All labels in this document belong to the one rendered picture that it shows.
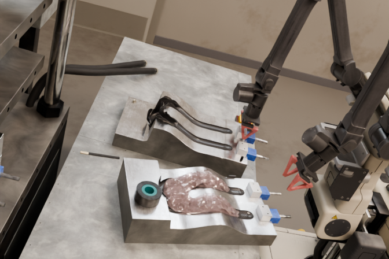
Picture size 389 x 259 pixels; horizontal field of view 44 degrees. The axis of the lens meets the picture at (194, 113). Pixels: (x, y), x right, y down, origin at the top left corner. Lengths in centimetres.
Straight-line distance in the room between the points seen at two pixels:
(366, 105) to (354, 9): 309
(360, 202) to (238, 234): 57
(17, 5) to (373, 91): 106
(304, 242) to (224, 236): 105
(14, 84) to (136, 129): 48
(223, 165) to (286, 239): 83
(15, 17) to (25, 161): 51
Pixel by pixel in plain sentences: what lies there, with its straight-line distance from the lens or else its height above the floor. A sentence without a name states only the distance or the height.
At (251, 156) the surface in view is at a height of 90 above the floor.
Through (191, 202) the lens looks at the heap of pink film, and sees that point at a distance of 156.
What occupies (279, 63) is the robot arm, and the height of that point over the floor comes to 123.
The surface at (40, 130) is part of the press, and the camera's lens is 185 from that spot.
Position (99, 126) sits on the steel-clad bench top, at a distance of 189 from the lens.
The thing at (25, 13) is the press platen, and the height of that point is 129.
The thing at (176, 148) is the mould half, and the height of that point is 87.
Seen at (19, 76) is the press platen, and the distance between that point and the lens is 165.
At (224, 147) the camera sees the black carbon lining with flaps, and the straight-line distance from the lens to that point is 185.
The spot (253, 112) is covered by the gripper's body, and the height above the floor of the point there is 102.
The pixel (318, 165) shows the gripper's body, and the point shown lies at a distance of 159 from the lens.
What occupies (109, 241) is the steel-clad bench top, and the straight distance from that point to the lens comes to 150.
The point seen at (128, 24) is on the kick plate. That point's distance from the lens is 427.
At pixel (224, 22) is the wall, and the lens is 433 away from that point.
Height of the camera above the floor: 195
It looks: 33 degrees down
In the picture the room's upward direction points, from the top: 20 degrees clockwise
